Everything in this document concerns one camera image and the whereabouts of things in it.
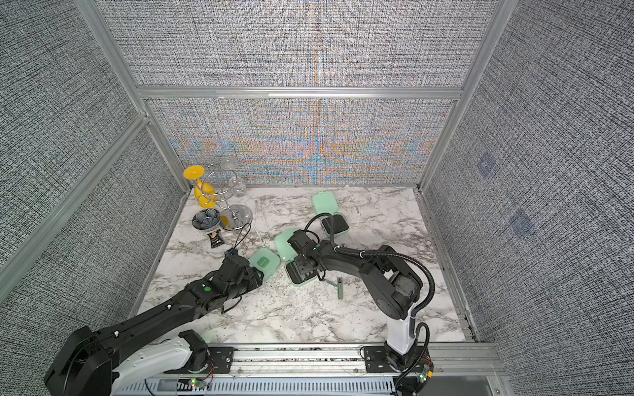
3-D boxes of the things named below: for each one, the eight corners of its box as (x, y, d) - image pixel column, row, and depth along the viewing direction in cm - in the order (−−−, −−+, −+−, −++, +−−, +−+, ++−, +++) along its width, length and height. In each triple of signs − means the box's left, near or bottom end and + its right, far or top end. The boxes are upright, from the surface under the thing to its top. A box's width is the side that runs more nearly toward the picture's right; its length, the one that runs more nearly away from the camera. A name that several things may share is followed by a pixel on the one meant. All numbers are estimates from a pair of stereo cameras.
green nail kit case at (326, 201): (325, 239, 103) (325, 232, 99) (309, 200, 117) (309, 193, 113) (349, 233, 105) (351, 226, 101) (331, 195, 119) (332, 188, 115)
